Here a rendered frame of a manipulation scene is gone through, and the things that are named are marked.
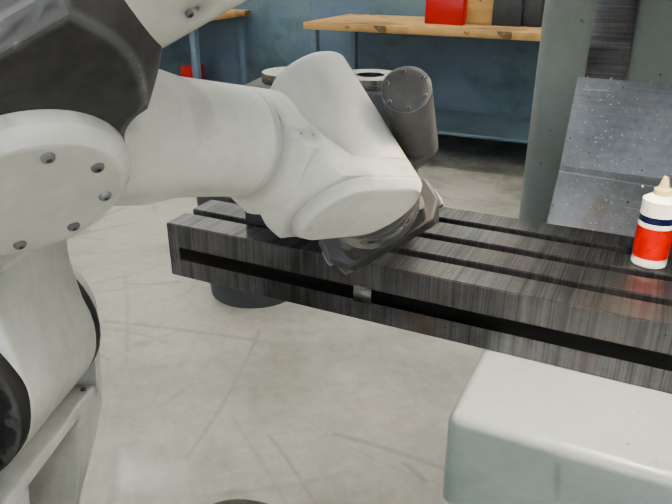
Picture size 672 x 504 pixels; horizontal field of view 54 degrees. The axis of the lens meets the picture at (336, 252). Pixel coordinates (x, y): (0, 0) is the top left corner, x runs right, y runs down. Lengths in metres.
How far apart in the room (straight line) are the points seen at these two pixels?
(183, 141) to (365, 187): 0.12
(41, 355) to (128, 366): 1.91
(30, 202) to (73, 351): 0.33
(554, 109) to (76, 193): 1.00
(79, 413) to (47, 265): 0.17
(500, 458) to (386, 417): 1.43
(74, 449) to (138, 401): 1.58
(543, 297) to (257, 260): 0.37
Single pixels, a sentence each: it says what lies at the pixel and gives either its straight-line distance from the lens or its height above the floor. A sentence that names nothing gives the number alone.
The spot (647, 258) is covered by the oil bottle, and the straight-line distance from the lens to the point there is 0.87.
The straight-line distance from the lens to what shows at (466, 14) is 4.64.
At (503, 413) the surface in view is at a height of 0.89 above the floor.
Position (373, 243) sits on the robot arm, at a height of 1.09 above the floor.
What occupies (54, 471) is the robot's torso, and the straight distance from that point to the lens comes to 0.72.
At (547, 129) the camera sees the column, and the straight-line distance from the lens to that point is 1.20.
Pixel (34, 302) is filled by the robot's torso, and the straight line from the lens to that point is 0.54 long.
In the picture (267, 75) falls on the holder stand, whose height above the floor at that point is 1.16.
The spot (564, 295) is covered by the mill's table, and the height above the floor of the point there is 0.97.
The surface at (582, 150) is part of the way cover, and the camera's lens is 1.14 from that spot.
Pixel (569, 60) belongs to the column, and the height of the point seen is 1.15.
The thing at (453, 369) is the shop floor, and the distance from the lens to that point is 2.36.
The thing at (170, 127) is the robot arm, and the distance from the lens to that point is 0.33.
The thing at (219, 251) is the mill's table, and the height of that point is 0.94.
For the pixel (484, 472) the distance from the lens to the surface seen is 0.73.
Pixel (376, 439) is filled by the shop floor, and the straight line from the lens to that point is 2.04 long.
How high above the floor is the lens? 1.31
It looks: 24 degrees down
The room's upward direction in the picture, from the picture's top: straight up
